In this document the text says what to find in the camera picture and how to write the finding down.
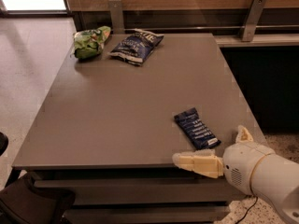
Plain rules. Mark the grey drawer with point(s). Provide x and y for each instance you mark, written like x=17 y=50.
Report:
x=146 y=190
x=148 y=215

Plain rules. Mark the left metal wall bracket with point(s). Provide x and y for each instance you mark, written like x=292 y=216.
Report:
x=116 y=15

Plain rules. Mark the right metal wall bracket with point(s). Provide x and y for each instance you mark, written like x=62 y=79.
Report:
x=255 y=11

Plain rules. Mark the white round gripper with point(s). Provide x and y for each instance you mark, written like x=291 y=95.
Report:
x=240 y=162

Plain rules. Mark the blue chip bag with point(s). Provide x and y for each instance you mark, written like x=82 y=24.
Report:
x=137 y=47

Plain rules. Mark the dark brown chair seat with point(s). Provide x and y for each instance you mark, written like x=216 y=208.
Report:
x=22 y=202

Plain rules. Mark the metal wall bracket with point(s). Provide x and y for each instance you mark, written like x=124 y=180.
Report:
x=255 y=11
x=116 y=15

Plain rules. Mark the upper grey drawer front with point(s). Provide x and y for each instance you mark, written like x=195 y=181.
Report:
x=146 y=190

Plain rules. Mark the black round object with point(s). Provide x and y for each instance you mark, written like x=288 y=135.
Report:
x=3 y=143

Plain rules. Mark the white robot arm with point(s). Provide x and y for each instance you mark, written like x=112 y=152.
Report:
x=276 y=181

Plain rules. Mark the lower grey drawer front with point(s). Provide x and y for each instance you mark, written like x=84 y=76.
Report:
x=148 y=215

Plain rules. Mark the horizontal metal rail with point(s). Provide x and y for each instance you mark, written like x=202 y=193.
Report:
x=231 y=27

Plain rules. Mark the blue rxbar blueberry bar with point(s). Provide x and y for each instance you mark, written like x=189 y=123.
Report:
x=199 y=134

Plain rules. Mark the green chip bag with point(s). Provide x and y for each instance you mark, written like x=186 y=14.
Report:
x=90 y=43

